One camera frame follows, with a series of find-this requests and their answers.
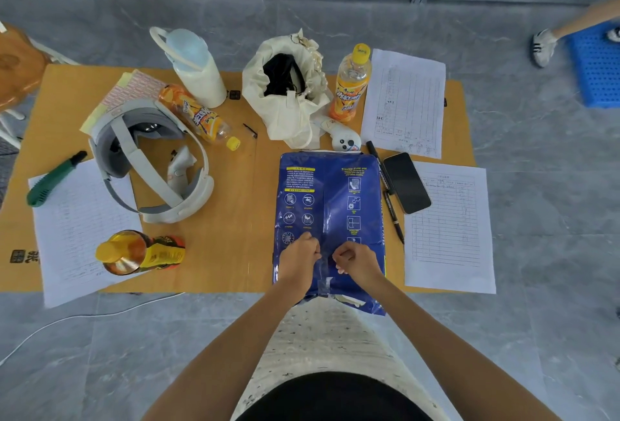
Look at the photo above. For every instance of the person's left hand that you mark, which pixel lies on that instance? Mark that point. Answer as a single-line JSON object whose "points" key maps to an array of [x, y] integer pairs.
{"points": [[295, 265]]}

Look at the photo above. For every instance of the person's right hand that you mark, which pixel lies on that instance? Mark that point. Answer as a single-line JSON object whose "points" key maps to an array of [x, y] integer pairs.
{"points": [[361, 265]]}

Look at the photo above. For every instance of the person's left fingers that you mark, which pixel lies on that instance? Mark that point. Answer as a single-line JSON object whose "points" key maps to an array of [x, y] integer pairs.
{"points": [[311, 249]]}

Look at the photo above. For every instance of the person's right fingers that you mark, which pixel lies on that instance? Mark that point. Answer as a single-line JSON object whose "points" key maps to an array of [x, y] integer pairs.
{"points": [[343, 258]]}

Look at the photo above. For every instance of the blue plastic pack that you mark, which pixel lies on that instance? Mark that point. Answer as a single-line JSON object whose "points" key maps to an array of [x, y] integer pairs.
{"points": [[329, 193]]}

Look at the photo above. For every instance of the person's right forearm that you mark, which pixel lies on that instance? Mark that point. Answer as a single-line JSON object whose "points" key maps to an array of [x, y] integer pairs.
{"points": [[445, 353]]}

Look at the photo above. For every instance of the person's left forearm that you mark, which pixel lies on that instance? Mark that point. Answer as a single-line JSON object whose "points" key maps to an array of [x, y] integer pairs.
{"points": [[227, 357]]}

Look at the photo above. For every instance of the thin black pen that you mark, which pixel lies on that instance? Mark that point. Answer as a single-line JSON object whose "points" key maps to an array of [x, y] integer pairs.
{"points": [[395, 219]]}

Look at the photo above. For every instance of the white speckled shirt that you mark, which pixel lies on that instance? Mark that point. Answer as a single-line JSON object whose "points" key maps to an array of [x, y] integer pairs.
{"points": [[329, 338]]}

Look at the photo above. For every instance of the black smartphone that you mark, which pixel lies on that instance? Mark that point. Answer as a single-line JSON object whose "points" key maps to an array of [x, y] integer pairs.
{"points": [[406, 182]]}

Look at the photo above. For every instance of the black marker pen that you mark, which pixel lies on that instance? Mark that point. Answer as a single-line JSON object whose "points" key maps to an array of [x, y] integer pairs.
{"points": [[376, 160]]}

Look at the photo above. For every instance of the printed paper sheet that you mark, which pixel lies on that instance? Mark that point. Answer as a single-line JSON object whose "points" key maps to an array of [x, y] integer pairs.
{"points": [[407, 106], [72, 234], [450, 236]]}

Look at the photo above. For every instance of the white plush toy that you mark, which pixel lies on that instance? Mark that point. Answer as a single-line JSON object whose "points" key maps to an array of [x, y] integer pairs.
{"points": [[344, 137]]}

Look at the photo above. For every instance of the small black clip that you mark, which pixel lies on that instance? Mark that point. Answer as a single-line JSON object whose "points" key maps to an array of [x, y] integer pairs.
{"points": [[251, 131]]}

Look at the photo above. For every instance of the cream tote bag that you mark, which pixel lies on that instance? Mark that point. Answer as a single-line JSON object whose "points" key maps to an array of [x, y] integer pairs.
{"points": [[281, 118]]}

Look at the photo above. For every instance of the black trousers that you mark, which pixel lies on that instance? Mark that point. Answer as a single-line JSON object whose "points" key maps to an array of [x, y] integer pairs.
{"points": [[334, 399]]}

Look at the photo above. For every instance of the white hand controller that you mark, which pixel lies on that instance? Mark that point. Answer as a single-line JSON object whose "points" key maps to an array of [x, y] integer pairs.
{"points": [[179, 170]]}

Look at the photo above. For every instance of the orange drink bottle yellow cap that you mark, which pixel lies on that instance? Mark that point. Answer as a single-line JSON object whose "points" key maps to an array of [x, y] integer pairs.
{"points": [[201, 118], [349, 91]]}

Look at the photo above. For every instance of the amber drink bottle yellow label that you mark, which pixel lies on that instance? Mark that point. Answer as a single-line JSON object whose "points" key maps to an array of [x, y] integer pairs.
{"points": [[145, 252]]}

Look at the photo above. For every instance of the black cloth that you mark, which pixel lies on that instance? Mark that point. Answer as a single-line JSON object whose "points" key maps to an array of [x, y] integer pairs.
{"points": [[281, 74]]}

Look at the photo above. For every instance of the white water bottle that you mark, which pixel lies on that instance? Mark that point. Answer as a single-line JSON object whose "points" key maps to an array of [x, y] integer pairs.
{"points": [[199, 78]]}

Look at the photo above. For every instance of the white grey headset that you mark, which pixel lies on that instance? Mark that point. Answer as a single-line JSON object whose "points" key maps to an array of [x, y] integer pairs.
{"points": [[121, 115]]}

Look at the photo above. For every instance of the pink patterned pad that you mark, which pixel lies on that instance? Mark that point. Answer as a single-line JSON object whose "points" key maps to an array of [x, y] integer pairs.
{"points": [[131, 89]]}

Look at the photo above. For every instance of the yellow paper sheet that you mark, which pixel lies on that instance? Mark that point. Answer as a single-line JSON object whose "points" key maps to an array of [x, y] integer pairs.
{"points": [[93, 119]]}

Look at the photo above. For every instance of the green utility knife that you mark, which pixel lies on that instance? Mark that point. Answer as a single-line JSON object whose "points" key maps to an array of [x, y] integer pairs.
{"points": [[51, 181]]}

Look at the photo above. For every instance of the blue plastic crate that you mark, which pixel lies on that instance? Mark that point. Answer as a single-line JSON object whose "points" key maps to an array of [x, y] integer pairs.
{"points": [[598, 69]]}

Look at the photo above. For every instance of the wooden chair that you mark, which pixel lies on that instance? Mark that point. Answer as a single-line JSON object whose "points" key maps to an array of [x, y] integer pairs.
{"points": [[19, 67]]}

